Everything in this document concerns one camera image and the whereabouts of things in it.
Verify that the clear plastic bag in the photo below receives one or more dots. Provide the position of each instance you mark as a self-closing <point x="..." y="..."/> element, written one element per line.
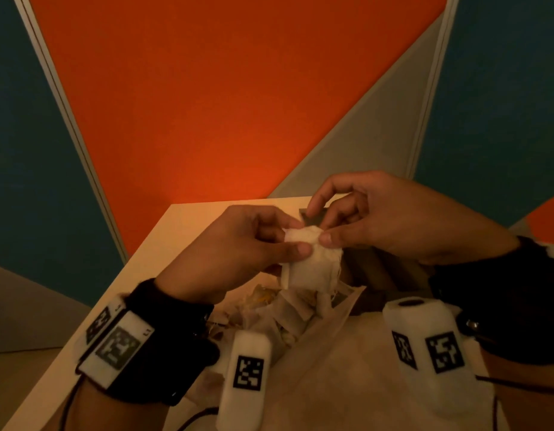
<point x="349" y="377"/>

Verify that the person's right forearm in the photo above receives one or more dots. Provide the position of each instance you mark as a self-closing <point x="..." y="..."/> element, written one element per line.
<point x="528" y="408"/>

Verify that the white square tea bag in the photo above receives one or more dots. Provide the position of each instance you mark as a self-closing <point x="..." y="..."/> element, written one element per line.
<point x="310" y="269"/>

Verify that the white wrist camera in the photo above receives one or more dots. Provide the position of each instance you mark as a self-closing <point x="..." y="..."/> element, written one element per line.
<point x="420" y="318"/>
<point x="245" y="395"/>

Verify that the person's right hand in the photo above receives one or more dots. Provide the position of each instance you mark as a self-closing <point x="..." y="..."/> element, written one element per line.
<point x="394" y="219"/>

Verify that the pile of paper tea bags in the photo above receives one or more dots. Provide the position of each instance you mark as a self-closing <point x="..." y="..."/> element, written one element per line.
<point x="277" y="314"/>

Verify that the person's left hand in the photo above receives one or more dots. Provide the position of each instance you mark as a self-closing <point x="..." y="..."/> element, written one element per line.
<point x="223" y="255"/>

